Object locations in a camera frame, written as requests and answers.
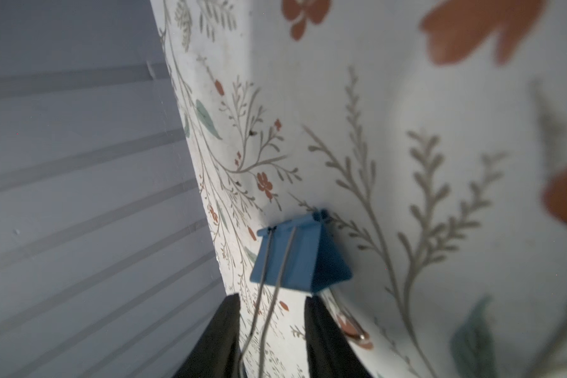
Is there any blue binder clip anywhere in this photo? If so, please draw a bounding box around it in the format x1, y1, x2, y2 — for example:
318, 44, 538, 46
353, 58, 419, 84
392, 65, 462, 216
239, 209, 365, 377

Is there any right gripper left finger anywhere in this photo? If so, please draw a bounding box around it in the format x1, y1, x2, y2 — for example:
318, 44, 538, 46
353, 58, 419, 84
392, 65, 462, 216
173, 294, 240, 378

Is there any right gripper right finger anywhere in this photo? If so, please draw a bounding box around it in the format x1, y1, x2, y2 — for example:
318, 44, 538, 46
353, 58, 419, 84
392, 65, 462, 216
304, 296, 372, 378

